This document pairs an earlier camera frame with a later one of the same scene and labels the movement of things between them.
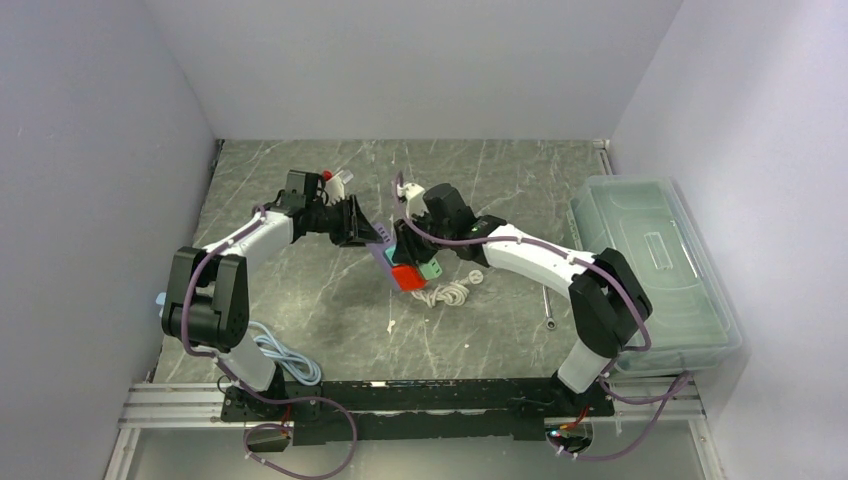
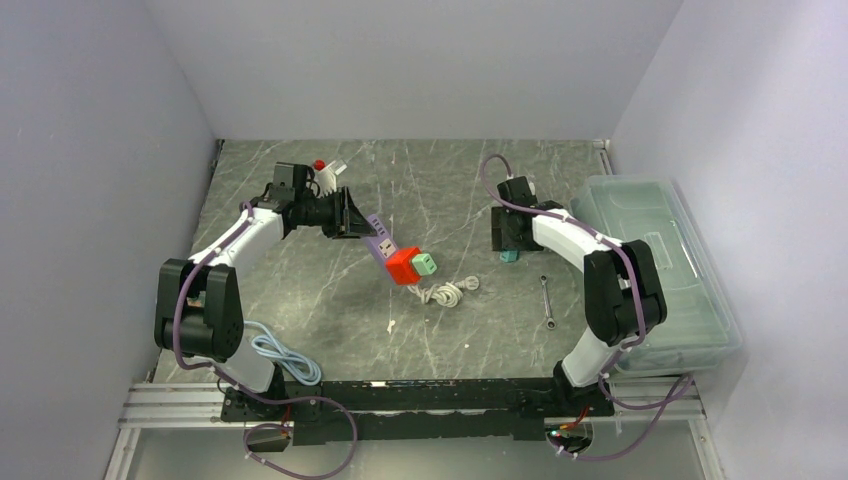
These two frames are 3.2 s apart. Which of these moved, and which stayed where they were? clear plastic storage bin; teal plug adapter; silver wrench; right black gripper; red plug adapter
Moved: teal plug adapter; right black gripper
Stayed: red plug adapter; silver wrench; clear plastic storage bin
